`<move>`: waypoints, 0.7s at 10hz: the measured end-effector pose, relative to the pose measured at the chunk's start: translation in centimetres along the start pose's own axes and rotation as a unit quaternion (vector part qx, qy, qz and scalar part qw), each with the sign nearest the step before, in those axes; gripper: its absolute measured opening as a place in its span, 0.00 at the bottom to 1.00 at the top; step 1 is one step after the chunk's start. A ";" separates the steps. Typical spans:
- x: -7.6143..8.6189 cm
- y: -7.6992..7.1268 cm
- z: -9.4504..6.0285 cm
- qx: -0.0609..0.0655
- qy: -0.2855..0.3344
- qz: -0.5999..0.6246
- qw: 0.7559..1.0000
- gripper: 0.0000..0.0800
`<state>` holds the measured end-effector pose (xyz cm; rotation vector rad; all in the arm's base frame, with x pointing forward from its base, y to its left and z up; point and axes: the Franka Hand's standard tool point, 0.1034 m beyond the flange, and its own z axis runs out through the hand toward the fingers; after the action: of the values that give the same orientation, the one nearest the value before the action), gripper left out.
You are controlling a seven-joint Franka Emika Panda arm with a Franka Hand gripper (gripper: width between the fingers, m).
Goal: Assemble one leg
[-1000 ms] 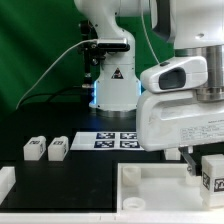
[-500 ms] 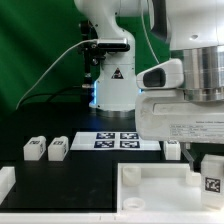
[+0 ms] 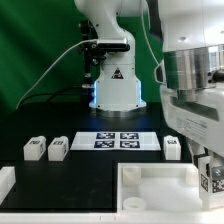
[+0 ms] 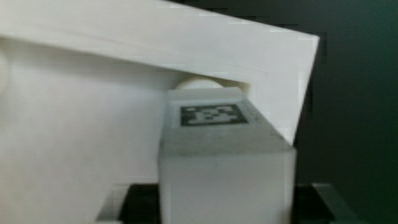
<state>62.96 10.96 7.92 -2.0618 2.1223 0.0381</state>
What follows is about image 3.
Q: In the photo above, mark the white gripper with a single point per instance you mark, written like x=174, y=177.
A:
x=201, y=121

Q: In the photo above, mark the white square tabletop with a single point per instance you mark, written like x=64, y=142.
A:
x=163, y=187

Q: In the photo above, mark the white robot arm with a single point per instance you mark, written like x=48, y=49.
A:
x=192, y=86

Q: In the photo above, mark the white base tag plate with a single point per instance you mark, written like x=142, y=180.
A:
x=140, y=141

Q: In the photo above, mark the white L-shaped obstacle fence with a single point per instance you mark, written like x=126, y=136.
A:
x=113, y=218

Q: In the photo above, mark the black camera on mount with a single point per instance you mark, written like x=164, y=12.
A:
x=113, y=45

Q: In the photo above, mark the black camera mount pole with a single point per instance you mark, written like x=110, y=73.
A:
x=87, y=32

